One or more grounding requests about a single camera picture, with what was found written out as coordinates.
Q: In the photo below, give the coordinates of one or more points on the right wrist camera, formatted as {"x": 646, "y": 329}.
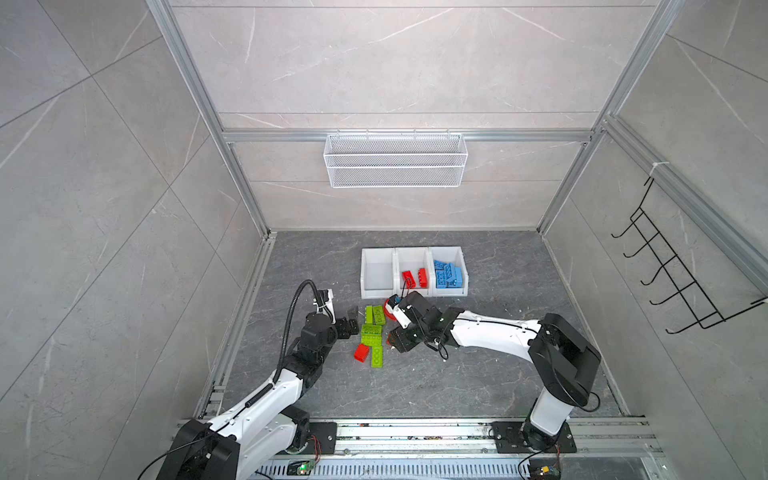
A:
{"x": 399, "y": 308}

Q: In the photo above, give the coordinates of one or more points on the right white bin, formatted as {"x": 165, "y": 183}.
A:
{"x": 452, "y": 254}

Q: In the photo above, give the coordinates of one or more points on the left white bin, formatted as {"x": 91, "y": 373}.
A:
{"x": 378, "y": 277}

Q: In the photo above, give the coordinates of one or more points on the small red square brick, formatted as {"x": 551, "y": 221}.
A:
{"x": 361, "y": 353}

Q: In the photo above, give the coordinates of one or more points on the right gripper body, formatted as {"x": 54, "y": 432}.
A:
{"x": 409, "y": 337}

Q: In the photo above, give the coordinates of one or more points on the white bin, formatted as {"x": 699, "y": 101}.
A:
{"x": 412, "y": 259}
{"x": 378, "y": 277}
{"x": 452, "y": 254}

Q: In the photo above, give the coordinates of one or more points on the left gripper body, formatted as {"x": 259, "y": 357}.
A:
{"x": 344, "y": 331}

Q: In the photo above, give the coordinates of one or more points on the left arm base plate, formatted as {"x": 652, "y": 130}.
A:
{"x": 316, "y": 438}

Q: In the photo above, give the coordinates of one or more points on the middle white bin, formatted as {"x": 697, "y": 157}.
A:
{"x": 412, "y": 259}

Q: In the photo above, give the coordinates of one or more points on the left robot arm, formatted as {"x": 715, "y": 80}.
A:
{"x": 234, "y": 444}

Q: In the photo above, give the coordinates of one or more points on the green brick bottom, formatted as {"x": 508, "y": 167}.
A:
{"x": 377, "y": 356}

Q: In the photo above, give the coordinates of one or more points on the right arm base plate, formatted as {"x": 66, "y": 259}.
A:
{"x": 519, "y": 437}

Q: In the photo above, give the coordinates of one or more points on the red brick bottom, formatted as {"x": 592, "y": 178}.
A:
{"x": 408, "y": 280}

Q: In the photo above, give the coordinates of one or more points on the white wire mesh basket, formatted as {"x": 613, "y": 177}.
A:
{"x": 395, "y": 160}

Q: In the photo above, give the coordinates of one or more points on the red curved arch piece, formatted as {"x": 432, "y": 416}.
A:
{"x": 388, "y": 310}

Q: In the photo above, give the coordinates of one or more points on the green studded brick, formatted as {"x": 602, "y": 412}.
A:
{"x": 371, "y": 340}

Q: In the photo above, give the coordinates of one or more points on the blue brick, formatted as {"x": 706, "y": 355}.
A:
{"x": 448, "y": 275}

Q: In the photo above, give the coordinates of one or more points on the black wire hook rack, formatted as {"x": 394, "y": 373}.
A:
{"x": 683, "y": 282}

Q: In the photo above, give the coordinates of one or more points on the aluminium front rail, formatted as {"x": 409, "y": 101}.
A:
{"x": 461, "y": 448}

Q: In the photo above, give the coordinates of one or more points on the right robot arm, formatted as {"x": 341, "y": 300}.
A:
{"x": 566, "y": 362}

